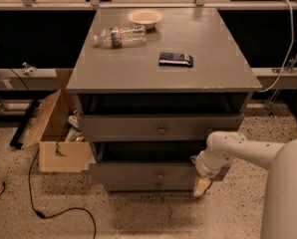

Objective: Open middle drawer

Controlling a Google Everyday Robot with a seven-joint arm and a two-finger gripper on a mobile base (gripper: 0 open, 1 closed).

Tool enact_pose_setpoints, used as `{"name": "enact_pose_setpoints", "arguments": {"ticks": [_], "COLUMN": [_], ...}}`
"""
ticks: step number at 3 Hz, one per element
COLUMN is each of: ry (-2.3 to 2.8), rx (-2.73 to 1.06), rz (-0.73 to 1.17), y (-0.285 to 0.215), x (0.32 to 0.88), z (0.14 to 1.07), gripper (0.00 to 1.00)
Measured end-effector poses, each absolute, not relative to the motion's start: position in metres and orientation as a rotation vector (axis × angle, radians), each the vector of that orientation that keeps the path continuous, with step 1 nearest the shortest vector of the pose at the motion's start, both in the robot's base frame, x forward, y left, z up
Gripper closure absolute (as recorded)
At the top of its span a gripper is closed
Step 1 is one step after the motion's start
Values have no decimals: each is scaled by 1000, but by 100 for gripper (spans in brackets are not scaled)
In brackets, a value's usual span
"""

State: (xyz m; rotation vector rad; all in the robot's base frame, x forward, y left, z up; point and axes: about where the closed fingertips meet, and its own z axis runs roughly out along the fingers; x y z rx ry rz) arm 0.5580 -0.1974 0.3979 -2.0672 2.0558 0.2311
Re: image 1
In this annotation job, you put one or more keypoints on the items inside cardboard box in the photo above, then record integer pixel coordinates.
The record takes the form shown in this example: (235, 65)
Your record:
(74, 131)

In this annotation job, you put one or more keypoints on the dark blue snack packet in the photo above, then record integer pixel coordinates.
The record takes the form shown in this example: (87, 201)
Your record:
(174, 59)

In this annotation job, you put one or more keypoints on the black bar leaning on floor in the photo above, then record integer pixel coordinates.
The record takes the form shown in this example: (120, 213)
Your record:
(15, 141)

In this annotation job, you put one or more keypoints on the grey drawer cabinet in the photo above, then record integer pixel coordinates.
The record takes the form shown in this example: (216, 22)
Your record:
(129, 81)

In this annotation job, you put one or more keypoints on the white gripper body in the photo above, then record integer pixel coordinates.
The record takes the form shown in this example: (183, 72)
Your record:
(205, 167)

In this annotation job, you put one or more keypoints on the grey drawer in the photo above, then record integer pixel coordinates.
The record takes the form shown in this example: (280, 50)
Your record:
(155, 186)
(156, 127)
(146, 161)

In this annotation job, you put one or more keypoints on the grey top drawer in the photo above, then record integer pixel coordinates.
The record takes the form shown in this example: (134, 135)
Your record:
(156, 127)

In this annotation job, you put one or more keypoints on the clear plastic water bottle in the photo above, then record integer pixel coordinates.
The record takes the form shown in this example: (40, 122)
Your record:
(121, 37)

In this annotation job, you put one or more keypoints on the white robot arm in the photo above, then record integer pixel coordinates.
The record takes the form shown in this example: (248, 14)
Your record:
(279, 219)

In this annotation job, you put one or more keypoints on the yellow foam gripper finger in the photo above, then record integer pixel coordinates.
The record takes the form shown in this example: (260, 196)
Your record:
(201, 184)

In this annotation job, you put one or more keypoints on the open cardboard box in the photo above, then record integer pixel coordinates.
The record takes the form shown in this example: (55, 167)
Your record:
(49, 129)

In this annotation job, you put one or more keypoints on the white bowl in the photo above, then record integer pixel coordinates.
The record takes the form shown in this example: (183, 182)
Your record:
(146, 17)

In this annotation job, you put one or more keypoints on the grey bottom drawer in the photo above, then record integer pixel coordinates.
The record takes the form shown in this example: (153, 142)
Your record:
(155, 186)

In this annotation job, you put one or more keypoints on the small clear object on ledge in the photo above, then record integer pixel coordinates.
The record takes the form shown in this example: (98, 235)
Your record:
(28, 70)

